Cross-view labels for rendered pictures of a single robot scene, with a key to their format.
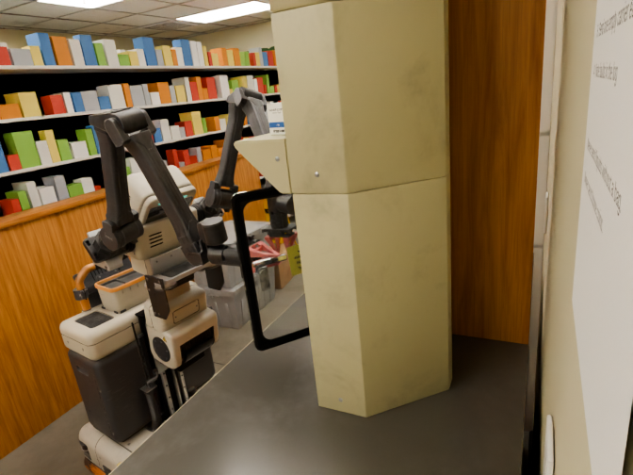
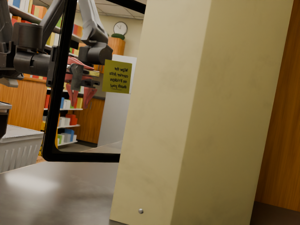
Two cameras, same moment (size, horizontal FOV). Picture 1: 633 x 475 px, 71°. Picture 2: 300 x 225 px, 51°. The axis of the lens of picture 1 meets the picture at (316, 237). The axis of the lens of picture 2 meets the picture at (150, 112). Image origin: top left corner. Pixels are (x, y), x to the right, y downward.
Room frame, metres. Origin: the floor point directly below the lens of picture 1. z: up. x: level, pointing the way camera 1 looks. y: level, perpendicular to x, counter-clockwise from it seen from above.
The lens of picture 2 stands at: (0.25, 0.13, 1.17)
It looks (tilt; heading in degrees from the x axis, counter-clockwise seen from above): 3 degrees down; 347
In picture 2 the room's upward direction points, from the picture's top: 10 degrees clockwise
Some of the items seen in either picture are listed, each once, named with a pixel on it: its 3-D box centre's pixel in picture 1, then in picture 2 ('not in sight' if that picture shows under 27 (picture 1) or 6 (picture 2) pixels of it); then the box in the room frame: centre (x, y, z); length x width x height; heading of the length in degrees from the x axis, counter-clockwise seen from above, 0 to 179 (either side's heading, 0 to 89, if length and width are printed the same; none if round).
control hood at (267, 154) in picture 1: (301, 153); not in sight; (0.96, 0.01, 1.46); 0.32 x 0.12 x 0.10; 152
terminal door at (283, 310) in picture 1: (302, 262); (115, 81); (1.02, 0.04, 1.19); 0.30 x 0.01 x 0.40; 113
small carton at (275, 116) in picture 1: (285, 117); not in sight; (0.92, 0.03, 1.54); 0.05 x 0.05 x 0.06; 51
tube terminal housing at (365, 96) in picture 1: (386, 215); (222, 34); (0.88, -0.15, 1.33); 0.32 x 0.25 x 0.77; 152
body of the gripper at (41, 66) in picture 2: (240, 255); (49, 66); (1.09, 0.20, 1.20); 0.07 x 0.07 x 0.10; 62
